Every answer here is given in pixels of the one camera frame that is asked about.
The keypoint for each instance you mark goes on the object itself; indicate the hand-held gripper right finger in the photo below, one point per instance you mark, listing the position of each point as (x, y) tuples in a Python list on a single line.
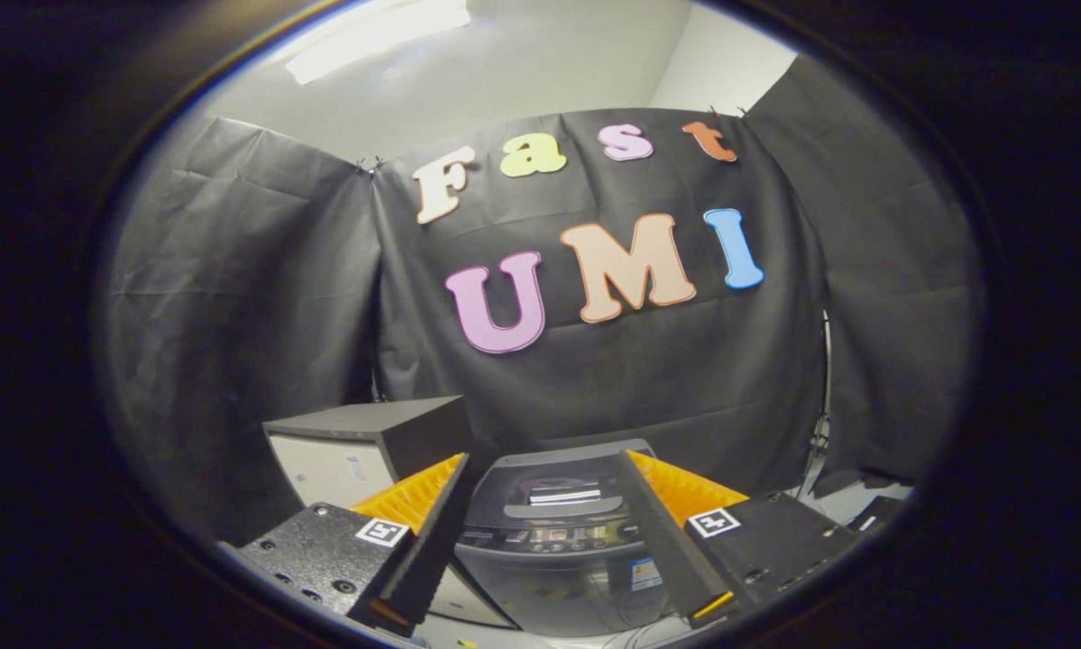
[(671, 541)]

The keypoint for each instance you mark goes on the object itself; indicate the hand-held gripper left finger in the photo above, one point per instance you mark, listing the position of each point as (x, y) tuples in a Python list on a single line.
[(427, 554)]

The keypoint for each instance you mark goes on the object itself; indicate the grey washing machine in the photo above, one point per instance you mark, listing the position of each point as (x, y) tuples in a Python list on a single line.
[(549, 586)]

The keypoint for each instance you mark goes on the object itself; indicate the white cabinet with dark top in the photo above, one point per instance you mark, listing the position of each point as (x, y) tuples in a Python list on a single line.
[(324, 469)]

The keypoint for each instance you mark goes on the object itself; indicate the black backdrop cloth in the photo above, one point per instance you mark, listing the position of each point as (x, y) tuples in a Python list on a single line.
[(639, 379)]

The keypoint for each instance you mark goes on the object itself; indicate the black box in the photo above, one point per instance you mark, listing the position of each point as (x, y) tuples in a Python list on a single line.
[(878, 514)]

